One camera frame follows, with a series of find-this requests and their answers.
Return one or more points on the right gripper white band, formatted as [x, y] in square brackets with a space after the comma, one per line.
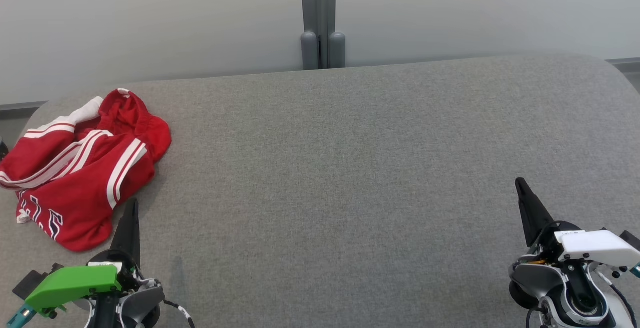
[600, 248]

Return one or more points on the red white-sleeved jersey shirt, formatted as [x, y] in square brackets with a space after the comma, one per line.
[75, 203]

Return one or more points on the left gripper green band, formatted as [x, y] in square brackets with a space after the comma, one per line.
[75, 280]

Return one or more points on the grey partition post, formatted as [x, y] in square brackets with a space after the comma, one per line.
[322, 17]

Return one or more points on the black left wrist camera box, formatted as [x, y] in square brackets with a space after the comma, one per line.
[27, 281]

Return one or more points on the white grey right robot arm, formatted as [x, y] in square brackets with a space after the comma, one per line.
[540, 278]

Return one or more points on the red shorts with white stripe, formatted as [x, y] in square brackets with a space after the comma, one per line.
[145, 132]

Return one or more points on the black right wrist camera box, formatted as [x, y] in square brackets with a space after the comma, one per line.
[631, 240]

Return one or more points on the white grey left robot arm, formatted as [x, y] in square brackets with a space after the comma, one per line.
[142, 300]

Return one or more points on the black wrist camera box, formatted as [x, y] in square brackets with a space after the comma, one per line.
[631, 240]
[27, 281]

